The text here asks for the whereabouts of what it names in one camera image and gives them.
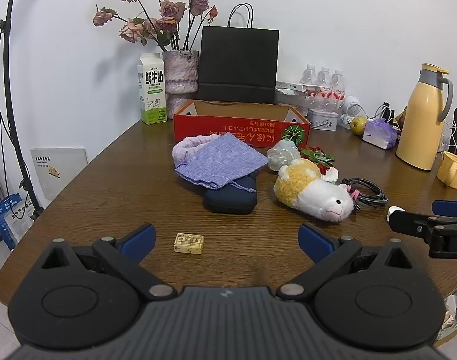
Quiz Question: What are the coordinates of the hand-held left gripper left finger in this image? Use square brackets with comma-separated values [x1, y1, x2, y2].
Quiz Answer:
[41, 223, 178, 302]

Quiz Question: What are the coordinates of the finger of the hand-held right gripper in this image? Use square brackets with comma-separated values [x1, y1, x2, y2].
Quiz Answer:
[432, 200, 457, 218]
[387, 210, 444, 239]

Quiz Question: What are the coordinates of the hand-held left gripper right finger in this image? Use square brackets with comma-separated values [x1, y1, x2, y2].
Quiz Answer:
[276, 223, 416, 302]

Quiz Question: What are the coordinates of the black braided cable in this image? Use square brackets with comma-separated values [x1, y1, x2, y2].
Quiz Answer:
[341, 177, 388, 211]

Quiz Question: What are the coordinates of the small yellow box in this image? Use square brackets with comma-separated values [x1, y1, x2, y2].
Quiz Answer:
[173, 233, 204, 255]

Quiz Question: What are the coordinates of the yellow white hamster plush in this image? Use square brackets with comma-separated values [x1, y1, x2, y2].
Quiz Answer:
[273, 158, 354, 223]

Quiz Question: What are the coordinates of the red green festive ornament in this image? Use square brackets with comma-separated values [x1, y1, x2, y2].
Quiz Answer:
[299, 146, 336, 175]

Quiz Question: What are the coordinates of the navy blue zip case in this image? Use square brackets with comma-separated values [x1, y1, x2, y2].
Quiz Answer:
[203, 172, 258, 215]

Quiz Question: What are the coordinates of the iridescent ball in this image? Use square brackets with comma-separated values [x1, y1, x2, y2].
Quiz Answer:
[266, 139, 301, 173]

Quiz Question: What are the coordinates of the lavender fluffy headband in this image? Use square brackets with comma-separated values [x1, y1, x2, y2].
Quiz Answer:
[172, 133, 229, 171]

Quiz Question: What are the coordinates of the purple drawstring pouch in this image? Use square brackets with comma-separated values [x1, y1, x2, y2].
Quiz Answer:
[175, 132, 269, 190]

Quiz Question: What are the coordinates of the red cardboard box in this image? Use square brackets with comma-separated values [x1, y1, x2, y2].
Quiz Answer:
[173, 100, 311, 149]

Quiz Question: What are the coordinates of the yellow cup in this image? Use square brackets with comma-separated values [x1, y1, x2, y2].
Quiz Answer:
[436, 152, 457, 189]

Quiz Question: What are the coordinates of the clear plastic bag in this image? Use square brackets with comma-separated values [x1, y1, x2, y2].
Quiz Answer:
[434, 290, 457, 347]

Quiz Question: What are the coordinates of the yellow thermos jug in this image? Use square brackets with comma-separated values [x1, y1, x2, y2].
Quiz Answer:
[396, 63, 454, 171]

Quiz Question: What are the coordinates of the purple tissue pack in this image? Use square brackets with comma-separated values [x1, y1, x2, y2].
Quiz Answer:
[362, 119, 398, 149]

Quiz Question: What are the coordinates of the green apple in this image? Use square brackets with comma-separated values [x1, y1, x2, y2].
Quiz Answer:
[350, 117, 369, 136]

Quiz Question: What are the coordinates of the white metal tin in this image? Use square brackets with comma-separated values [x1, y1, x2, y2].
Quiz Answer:
[307, 108, 341, 131]

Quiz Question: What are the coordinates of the black light stand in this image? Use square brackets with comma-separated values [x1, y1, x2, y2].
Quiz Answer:
[0, 0, 45, 214]

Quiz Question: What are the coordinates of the blue white bag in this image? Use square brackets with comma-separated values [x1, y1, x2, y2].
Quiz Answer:
[0, 193, 36, 250]

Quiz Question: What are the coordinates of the small white fan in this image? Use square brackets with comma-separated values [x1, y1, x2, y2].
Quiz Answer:
[341, 95, 364, 124]

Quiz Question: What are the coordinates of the clear plastic container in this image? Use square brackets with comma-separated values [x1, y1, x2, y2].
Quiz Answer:
[275, 92, 308, 117]

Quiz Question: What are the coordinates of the white green milk carton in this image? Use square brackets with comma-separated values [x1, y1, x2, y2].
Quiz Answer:
[137, 53, 168, 125]

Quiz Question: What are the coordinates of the clear water bottle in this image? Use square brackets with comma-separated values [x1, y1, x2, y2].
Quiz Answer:
[330, 69, 346, 113]
[299, 64, 320, 109]
[316, 67, 333, 111]

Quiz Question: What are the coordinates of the white flat carton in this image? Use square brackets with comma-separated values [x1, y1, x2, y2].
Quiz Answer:
[276, 80, 319, 96]

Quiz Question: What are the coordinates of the purple marbled vase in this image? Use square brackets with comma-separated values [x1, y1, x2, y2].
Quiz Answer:
[162, 50, 200, 110]

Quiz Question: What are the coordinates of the black paper bag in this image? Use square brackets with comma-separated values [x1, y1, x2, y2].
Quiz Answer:
[197, 3, 280, 105]

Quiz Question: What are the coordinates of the dried rose bouquet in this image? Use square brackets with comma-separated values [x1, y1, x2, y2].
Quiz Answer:
[92, 0, 218, 51]

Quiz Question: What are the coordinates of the white cable bundle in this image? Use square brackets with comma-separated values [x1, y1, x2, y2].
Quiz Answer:
[440, 114, 457, 158]

